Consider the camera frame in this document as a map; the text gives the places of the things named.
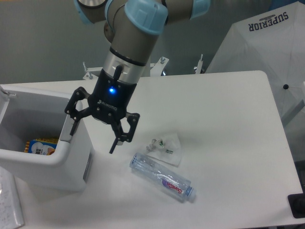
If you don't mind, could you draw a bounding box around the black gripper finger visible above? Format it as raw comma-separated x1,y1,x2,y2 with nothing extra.
109,112,140,154
64,87,95,136

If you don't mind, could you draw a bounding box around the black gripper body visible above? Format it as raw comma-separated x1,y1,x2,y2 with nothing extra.
88,69,137,124

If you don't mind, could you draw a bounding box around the white push-top trash can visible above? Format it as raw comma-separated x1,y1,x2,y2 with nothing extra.
0,84,94,191

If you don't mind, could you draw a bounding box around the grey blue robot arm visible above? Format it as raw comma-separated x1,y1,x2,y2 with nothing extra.
65,0,211,146

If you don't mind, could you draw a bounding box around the crumpled clear plastic wrapper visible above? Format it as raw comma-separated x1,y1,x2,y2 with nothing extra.
143,133,182,167

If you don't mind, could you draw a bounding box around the clear plastic water bottle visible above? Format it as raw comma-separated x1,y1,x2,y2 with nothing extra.
130,153,196,202

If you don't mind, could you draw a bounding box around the blue orange snack package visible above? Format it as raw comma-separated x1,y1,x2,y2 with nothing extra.
24,138,59,156

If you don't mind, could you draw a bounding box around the white paper notepad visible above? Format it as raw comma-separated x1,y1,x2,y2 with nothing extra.
0,167,25,229

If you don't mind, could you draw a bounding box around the white superior umbrella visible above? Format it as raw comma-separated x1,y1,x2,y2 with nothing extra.
207,1,305,150

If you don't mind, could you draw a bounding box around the black device at table edge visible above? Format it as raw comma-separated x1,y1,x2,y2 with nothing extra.
288,193,305,219

